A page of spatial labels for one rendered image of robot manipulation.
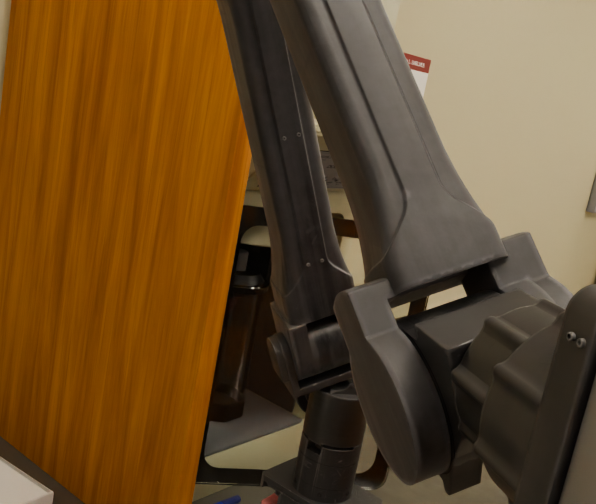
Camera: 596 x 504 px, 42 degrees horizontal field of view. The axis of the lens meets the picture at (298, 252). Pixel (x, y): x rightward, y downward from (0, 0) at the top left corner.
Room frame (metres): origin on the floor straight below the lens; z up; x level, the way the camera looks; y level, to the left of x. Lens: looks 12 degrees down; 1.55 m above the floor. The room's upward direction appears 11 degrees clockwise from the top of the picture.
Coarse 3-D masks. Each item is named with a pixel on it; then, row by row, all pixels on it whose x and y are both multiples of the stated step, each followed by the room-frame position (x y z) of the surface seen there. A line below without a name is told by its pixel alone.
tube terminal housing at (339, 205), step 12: (384, 0) 1.19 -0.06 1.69; (396, 0) 1.21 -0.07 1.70; (396, 12) 1.22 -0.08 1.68; (252, 192) 1.02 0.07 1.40; (336, 192) 1.17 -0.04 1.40; (252, 204) 1.02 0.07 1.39; (336, 204) 1.18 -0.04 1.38; (348, 204) 1.20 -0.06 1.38; (336, 216) 1.23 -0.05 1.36; (348, 216) 1.21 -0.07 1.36; (204, 492) 1.03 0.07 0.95
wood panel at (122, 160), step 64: (64, 0) 1.07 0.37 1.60; (128, 0) 0.99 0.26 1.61; (192, 0) 0.92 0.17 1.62; (64, 64) 1.06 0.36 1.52; (128, 64) 0.98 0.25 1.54; (192, 64) 0.91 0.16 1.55; (0, 128) 1.15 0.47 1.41; (64, 128) 1.05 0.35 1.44; (128, 128) 0.97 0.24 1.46; (192, 128) 0.90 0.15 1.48; (0, 192) 1.14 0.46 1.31; (64, 192) 1.04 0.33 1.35; (128, 192) 0.96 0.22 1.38; (192, 192) 0.89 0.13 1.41; (0, 256) 1.13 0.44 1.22; (64, 256) 1.03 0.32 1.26; (128, 256) 0.95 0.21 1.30; (192, 256) 0.88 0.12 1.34; (0, 320) 1.11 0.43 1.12; (64, 320) 1.02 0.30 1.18; (128, 320) 0.94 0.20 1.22; (192, 320) 0.87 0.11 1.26; (0, 384) 1.10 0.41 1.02; (64, 384) 1.01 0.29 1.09; (128, 384) 0.92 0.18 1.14; (192, 384) 0.86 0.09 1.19; (64, 448) 0.99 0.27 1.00; (128, 448) 0.91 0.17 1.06; (192, 448) 0.86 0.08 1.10
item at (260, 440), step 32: (256, 224) 0.98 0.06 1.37; (352, 224) 1.02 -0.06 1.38; (256, 256) 0.98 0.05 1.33; (352, 256) 1.02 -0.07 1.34; (256, 288) 0.98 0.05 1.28; (224, 320) 0.97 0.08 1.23; (256, 320) 0.99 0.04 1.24; (224, 352) 0.98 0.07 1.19; (256, 352) 0.99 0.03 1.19; (224, 384) 0.98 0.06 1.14; (256, 384) 0.99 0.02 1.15; (224, 416) 0.98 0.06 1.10; (256, 416) 0.99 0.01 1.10; (288, 416) 1.01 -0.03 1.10; (224, 448) 0.98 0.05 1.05; (256, 448) 1.00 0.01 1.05; (288, 448) 1.01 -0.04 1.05; (224, 480) 0.99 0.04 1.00; (256, 480) 1.00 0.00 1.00; (384, 480) 1.06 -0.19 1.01
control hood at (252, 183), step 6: (318, 126) 0.93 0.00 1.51; (318, 132) 0.93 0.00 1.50; (318, 138) 0.94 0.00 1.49; (324, 144) 0.96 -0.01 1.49; (324, 150) 0.98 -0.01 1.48; (252, 162) 0.94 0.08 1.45; (252, 168) 0.94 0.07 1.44; (252, 174) 0.94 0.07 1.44; (252, 180) 0.96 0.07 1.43; (246, 186) 0.96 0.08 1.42; (252, 186) 0.97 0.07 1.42
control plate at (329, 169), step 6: (324, 156) 0.99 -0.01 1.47; (330, 156) 1.00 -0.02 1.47; (324, 162) 1.01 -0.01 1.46; (330, 162) 1.02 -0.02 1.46; (324, 168) 1.03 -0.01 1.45; (330, 168) 1.04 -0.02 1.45; (324, 174) 1.04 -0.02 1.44; (330, 174) 1.05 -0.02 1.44; (336, 174) 1.06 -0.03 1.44; (330, 180) 1.07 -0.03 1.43; (258, 186) 0.98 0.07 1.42; (330, 186) 1.09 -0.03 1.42; (336, 186) 1.11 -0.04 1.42; (342, 186) 1.12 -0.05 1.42
